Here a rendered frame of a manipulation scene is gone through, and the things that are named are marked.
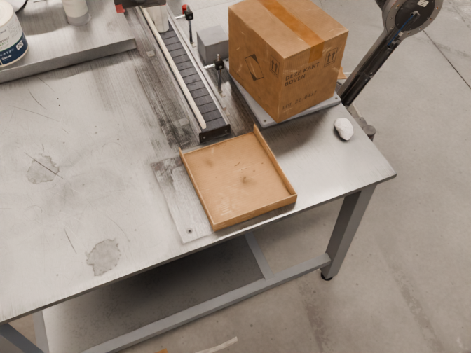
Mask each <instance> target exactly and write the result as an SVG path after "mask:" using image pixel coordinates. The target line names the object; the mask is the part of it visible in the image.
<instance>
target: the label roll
mask: <svg viewBox="0 0 471 353"><path fill-rule="evenodd" d="M28 47H29V44H28V41H27V39H26V36H25V34H24V32H23V30H22V27H21V26H20V23H19V21H18V18H17V16H16V14H15V12H14V10H13V7H12V6H11V5H10V4H9V3H8V2H7V1H4V0H0V67H4V66H6V65H9V64H12V63H14V62H16V61H18V60H19V59H20V58H21V57H23V56H24V55H25V53H26V52H27V50H28Z"/></svg>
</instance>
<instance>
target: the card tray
mask: <svg viewBox="0 0 471 353"><path fill-rule="evenodd" d="M179 155H180V157H181V159H182V162H183V163H184V166H185V168H186V171H187V173H188V175H189V177H190V180H191V182H192V184H193V187H194V188H195V190H196V193H197V195H198V197H199V199H200V202H201V204H202V206H203V209H204V210H205V213H206V215H207V217H208V219H209V222H210V224H211V226H212V229H213V231H214V232H215V231H218V230H221V229H223V228H227V227H229V226H232V225H235V224H237V223H240V222H243V221H246V220H248V219H251V218H254V217H256V216H259V215H262V214H265V213H267V212H270V211H273V210H275V209H278V208H281V207H284V206H286V205H290V204H292V203H294V202H296V199H297V195H298V194H297V192H296V191H295V189H294V187H293V185H292V184H291V182H290V181H289V179H288V178H287V175H286V174H285V173H284V171H283V169H282V168H281V166H280V164H279V162H278V161H277V159H276V158H275V156H274V155H273V153H272V151H271V150H270V148H269V146H268V144H267V143H266V141H265V139H264V138H263V137H262V135H261V133H260V131H259V130H258V128H257V126H256V125H255V124H254V131H253V132H249V133H247V134H243V135H240V136H238V137H234V138H231V139H227V140H225V141H221V142H219V143H216V144H212V145H209V146H206V147H203V148H199V149H196V150H194V151H190V152H188V153H182V151H181V149H180V147H179Z"/></svg>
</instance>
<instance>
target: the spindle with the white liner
mask: <svg viewBox="0 0 471 353"><path fill-rule="evenodd" d="M62 4H63V6H64V9H65V13H66V16H67V17H68V18H67V20H68V23H69V24H71V25H84V24H85V23H87V22H88V21H89V20H90V18H91V16H90V14H89V13H88V7H87V5H86V0H62Z"/></svg>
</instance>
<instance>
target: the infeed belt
mask: <svg viewBox="0 0 471 353"><path fill-rule="evenodd" d="M138 7H139V9H140V11H141V13H142V15H143V16H144V19H145V20H146V23H147V24H148V26H149V29H150V30H151V33H152V34H153V37H154V38H155V40H156V43H157V44H158V47H159V48H160V50H161V52H162V54H163V57H164V58H165V61H166V62H167V64H168V66H169V68H170V71H171V72H172V74H173V76H174V78H175V80H176V82H177V84H178V86H179V88H180V90H181V91H182V94H183V96H184V98H185V100H186V102H187V104H188V105H189V108H190V110H191V112H192V114H193V116H194V118H195V119H196V122H197V124H198V126H199V128H200V130H201V132H202V133H204V132H209V131H211V130H215V129H217V128H221V127H224V126H227V124H226V122H225V120H224V119H223V117H222V115H221V114H220V112H219V109H218V108H217V106H216V104H215V103H214V101H213V99H212V97H211V95H210V94H209V92H208V90H207V88H206V87H205V84H204V82H203V81H202V79H201V77H200V76H199V74H198V72H197V71H196V68H195V67H194V65H193V63H192V61H191V59H190V58H189V56H188V54H187V52H186V51H185V49H184V47H183V45H182V43H181V41H180V40H179V38H178V36H177V34H176V33H175V31H174V29H173V28H172V25H171V24H170V22H169V20H168V25H169V30H168V31H167V32H166V33H159V35H160V37H161V39H162V40H163V43H164V44H165V47H166V48H167V50H168V52H169V54H170V57H171V58H172V60H173V62H174V63H175V66H176V68H177V70H178V72H179V74H180V75H181V77H182V79H183V81H184V83H185V85H186V87H187V89H188V91H189V92H190V94H191V96H192V98H193V100H194V102H195V104H196V106H197V108H198V110H199V112H200V114H201V116H202V117H203V120H204V121H205V124H206V128H205V129H203V128H202V127H201V125H200V123H199V121H198V119H197V117H196V115H195V113H194V111H193V109H192V108H191V105H190V104H189V101H188V99H187V98H186V95H185V94H184V91H183V90H182V87H181V85H180V84H179V81H178V80H177V77H176V76H175V74H174V72H173V70H172V68H171V66H170V64H169V62H168V60H167V58H166V56H165V54H164V52H163V50H162V48H161V46H160V44H159V42H158V40H157V38H156V37H155V35H154V33H153V31H152V29H151V27H150V25H149V23H148V21H147V19H146V17H145V15H144V13H143V11H142V9H141V7H140V6H138Z"/></svg>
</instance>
